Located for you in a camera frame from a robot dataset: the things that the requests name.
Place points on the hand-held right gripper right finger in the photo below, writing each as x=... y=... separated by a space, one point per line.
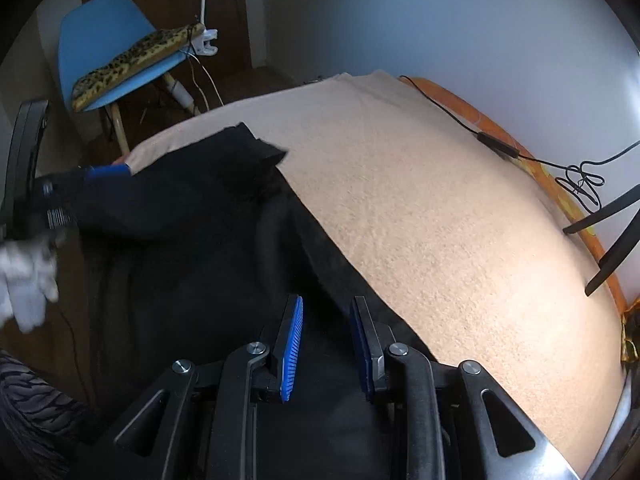
x=361 y=350

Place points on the beige blanket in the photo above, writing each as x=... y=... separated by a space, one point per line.
x=425 y=210

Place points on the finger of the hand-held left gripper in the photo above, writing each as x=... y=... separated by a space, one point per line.
x=107 y=172

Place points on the orange bed sheet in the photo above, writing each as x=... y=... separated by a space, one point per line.
x=452 y=96

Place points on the black pants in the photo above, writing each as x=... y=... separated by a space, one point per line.
x=200 y=260

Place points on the blue chair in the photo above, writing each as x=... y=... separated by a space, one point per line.
x=100 y=35

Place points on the black tripod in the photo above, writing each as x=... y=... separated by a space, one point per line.
x=615 y=252

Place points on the person's left hand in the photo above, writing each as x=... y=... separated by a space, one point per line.
x=25 y=280

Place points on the person's striped clothing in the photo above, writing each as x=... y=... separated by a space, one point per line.
x=35 y=405

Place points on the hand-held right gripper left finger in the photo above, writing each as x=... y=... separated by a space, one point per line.
x=292 y=345

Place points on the leopard print cushion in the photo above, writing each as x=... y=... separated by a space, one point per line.
x=130 y=60

